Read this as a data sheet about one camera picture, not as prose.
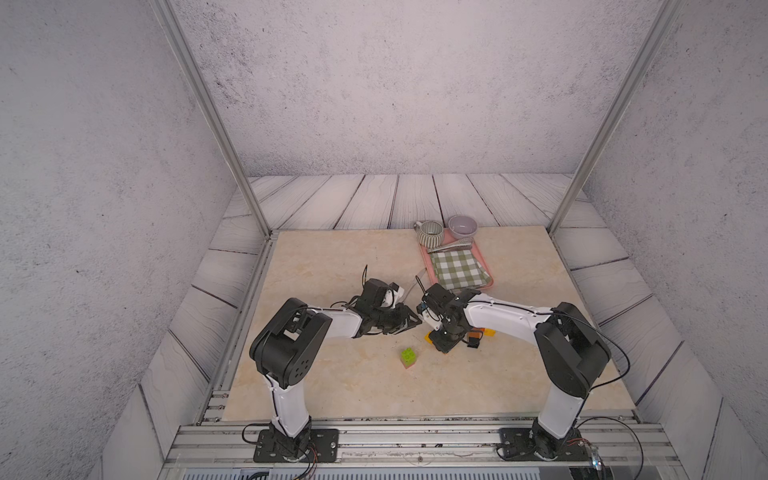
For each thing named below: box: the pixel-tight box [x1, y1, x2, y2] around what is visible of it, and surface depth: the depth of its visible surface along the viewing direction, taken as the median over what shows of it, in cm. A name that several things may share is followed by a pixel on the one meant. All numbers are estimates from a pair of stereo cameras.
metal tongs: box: [427, 238, 475, 254], surface depth 116 cm
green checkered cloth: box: [430, 249, 491, 290], surface depth 110 cm
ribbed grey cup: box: [413, 220, 444, 249], surface depth 113 cm
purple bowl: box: [448, 215, 478, 239], surface depth 119 cm
